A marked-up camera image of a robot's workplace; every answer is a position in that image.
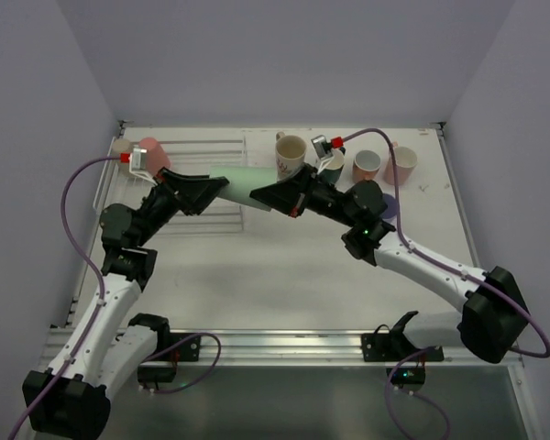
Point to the green tumbler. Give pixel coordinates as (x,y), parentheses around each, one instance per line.
(242,181)

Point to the right black controller box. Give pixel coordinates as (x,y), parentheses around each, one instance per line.
(410,378)

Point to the salmon textured mug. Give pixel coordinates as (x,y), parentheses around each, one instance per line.
(366,165)

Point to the beige tumbler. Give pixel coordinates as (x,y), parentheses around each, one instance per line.
(121,146)

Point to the aluminium rail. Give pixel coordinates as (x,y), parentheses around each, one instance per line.
(287,348)

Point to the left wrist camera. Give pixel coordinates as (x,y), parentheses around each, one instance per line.
(137,164)

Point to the floral beige mug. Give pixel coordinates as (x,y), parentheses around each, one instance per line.
(290,151)

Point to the purple tumbler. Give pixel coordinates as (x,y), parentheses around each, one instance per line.
(392,207)

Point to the light pink mug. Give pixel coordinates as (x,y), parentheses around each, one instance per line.
(401,163)

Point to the black controller box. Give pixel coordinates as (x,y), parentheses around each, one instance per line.
(152,377)
(410,378)

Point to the white wire dish rack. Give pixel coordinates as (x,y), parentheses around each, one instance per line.
(192,152)

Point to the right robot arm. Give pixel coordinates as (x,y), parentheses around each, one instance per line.
(489,312)

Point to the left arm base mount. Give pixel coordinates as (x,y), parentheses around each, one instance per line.
(176,347)

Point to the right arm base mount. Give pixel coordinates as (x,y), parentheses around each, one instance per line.
(388,344)

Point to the dark green mug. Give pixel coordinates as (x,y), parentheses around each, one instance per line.
(333,170)

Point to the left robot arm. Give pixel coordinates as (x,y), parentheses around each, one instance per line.
(73,396)

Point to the left black controller box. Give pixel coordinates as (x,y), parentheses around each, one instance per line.
(152,377)

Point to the pink tumbler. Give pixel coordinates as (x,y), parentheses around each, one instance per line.
(156,157)

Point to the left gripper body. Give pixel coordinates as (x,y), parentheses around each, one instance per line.
(173,191)

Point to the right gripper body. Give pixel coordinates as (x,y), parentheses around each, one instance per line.
(303,189)

